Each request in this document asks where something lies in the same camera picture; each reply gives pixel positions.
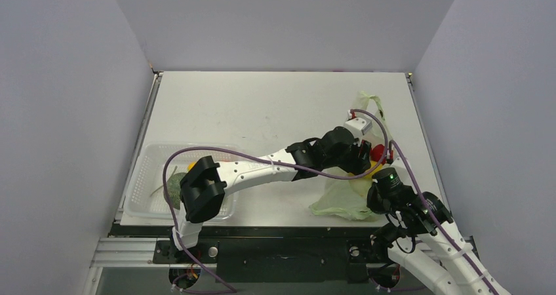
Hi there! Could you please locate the yellow fake mango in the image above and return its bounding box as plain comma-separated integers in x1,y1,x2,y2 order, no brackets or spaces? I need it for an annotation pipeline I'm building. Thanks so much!
360,164,384,180

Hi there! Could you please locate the pale green plastic bag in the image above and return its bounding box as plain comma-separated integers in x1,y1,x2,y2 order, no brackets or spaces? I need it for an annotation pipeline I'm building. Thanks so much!
309,91,391,222

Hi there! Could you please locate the yellow fake lemon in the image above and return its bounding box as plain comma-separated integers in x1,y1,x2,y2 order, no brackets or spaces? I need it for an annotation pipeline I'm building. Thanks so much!
187,162,197,172

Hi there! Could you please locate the green fake melon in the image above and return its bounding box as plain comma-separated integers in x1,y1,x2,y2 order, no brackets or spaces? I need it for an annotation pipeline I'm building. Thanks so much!
149,166,186,212

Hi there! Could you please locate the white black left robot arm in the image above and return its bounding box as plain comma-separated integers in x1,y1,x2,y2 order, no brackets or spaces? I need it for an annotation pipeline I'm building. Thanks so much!
169,127,373,262

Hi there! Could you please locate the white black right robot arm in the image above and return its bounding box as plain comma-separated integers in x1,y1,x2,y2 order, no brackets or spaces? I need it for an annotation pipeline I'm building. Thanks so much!
367,167,508,294

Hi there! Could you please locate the red fake apple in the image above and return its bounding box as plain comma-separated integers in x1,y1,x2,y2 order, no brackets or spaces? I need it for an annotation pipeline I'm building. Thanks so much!
370,144,387,164

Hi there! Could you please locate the white perforated plastic basket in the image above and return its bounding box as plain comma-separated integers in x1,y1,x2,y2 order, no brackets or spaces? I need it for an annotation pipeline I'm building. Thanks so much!
123,142,239,223

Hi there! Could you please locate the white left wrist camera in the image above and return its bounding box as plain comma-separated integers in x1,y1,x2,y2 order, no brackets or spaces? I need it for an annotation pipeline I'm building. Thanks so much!
343,117,372,139

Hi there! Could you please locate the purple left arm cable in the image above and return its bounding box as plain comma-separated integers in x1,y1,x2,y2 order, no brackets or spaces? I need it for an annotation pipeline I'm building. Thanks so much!
162,108,389,295

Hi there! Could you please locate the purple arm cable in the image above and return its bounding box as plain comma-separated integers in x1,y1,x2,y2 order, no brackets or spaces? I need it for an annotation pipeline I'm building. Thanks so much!
388,140,500,295
162,108,389,295

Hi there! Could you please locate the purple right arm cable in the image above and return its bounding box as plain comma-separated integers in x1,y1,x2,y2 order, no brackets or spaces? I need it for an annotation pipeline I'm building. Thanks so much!
388,140,500,295

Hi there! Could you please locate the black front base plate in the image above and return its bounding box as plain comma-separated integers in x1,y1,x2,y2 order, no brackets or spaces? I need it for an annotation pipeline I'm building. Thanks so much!
108,223,431,284

